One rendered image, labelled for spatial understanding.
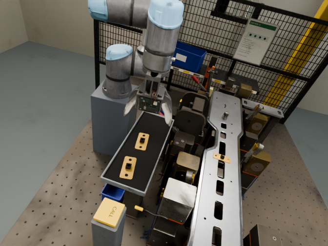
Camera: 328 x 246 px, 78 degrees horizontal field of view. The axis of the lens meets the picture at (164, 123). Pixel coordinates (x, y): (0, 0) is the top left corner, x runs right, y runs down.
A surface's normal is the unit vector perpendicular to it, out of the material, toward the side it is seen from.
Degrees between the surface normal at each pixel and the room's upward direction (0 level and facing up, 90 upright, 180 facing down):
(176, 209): 90
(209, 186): 0
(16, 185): 0
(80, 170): 0
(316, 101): 90
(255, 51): 90
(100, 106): 90
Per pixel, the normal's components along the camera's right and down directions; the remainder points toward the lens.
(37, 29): -0.15, 0.61
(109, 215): 0.18, -0.75
